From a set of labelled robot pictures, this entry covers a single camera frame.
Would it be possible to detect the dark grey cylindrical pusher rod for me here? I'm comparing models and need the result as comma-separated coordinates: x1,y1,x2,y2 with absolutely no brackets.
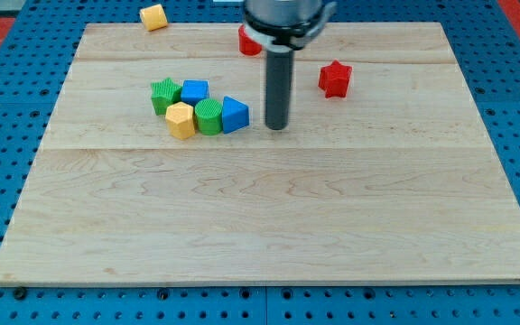
265,51,294,130

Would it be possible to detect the red star block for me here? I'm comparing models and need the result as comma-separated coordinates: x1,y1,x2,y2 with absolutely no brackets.
318,60,352,98

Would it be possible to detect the red block behind arm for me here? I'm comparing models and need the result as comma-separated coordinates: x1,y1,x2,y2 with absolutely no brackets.
238,24,263,56

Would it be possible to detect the grey robot arm flange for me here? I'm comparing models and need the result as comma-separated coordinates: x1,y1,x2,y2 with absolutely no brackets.
243,0,337,52

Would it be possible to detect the green star block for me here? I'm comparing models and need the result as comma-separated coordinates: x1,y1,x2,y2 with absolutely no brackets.
151,78,182,116

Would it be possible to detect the blue triangle block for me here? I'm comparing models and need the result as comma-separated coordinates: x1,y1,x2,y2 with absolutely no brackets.
222,96,249,134

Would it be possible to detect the green cylinder block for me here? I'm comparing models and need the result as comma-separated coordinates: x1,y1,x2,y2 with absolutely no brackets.
195,98,222,135

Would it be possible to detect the yellow hexagon block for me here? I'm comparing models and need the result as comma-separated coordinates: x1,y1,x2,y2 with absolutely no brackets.
165,102,196,140

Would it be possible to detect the blue cube block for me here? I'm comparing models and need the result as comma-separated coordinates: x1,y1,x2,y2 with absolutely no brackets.
181,79,209,106

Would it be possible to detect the light wooden board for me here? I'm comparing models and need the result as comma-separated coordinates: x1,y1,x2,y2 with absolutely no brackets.
0,23,520,287

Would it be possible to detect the yellow block at board edge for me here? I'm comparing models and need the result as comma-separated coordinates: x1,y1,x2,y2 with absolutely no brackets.
139,4,168,32

